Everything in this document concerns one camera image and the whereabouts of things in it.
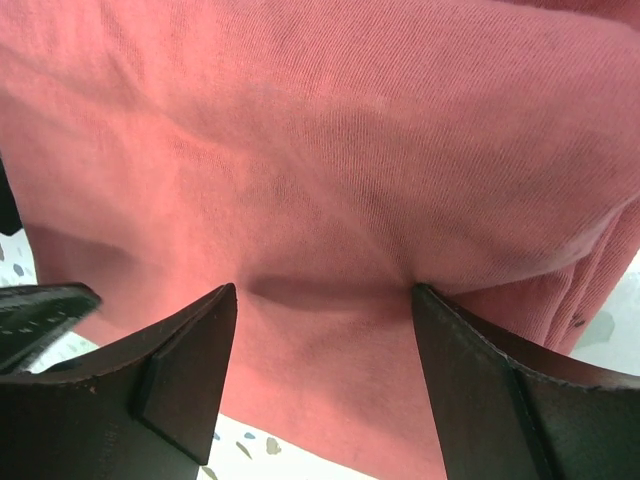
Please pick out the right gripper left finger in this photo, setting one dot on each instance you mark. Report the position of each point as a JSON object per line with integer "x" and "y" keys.
{"x": 142, "y": 407}

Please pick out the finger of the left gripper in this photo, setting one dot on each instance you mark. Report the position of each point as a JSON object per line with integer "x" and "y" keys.
{"x": 10, "y": 221}
{"x": 33, "y": 317}

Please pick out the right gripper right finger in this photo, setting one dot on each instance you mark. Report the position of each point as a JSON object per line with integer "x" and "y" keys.
{"x": 507, "y": 408}

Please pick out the dusty red t shirt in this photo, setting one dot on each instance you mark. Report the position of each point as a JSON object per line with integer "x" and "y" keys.
{"x": 324, "y": 157}

